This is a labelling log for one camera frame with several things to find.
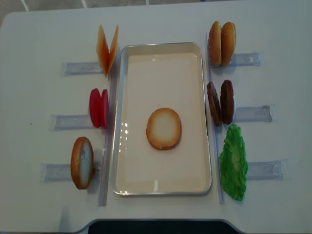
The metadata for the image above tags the right red tomato slice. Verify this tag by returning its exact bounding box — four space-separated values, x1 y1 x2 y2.
100 89 109 129

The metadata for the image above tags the red tomato slice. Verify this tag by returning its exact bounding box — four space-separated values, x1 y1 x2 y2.
100 89 109 129
89 88 101 128

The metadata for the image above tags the left brown meat patty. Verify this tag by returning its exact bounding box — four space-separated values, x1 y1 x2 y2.
207 81 222 126

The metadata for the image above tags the brown meat patty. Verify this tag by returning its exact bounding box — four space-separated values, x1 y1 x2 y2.
220 80 234 125
207 81 222 126

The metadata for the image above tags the left red tomato slice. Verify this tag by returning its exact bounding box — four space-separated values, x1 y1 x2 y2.
89 88 101 128

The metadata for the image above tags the right brown meat patty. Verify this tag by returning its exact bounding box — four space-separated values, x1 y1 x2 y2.
220 80 234 125

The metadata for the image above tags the right orange cheese slice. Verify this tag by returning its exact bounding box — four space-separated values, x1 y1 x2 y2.
107 25 119 74

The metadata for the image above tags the orange cheese slice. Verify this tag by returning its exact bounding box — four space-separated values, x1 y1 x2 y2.
107 25 119 74
96 25 109 77

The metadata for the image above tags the left orange cheese slice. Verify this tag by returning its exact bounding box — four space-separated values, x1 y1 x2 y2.
96 25 109 77

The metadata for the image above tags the clear holder under cheese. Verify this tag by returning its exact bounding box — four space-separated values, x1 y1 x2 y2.
62 62 103 76

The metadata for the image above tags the green lettuce leaf in rack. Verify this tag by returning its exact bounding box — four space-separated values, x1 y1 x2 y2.
219 124 248 201

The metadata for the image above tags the clear holder under patties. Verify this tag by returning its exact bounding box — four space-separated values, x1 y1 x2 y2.
233 105 277 122

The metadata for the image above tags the clear holder under tomato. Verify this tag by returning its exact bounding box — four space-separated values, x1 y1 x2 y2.
49 115 95 131

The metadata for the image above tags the clear holder under lettuce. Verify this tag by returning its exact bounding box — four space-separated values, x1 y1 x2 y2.
247 159 290 180

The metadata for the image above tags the bun slice on tray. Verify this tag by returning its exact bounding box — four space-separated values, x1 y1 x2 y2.
146 108 182 150

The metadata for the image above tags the white rectangular metal tray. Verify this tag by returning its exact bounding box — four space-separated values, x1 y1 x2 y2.
110 42 212 196

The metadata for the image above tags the upright bun slice left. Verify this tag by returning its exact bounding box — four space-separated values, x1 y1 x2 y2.
70 136 94 190

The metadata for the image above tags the left sesame bun top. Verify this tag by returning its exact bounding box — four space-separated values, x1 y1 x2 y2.
208 21 222 66

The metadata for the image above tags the right bun top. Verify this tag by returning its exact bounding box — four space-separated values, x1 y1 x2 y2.
221 22 236 67

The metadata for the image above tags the clear holder under bun tops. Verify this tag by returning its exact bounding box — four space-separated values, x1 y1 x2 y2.
209 51 266 68

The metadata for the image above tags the clear holder under bun slice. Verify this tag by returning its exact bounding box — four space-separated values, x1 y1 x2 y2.
40 160 102 183

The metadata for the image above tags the left long clear rack rail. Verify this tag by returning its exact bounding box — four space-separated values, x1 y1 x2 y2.
98 45 120 207

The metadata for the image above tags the long clear rack rail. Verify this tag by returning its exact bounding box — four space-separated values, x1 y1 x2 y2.
205 33 224 204
98 45 120 207

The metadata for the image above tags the right long clear rack rail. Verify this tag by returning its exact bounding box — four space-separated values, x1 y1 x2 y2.
205 33 224 204

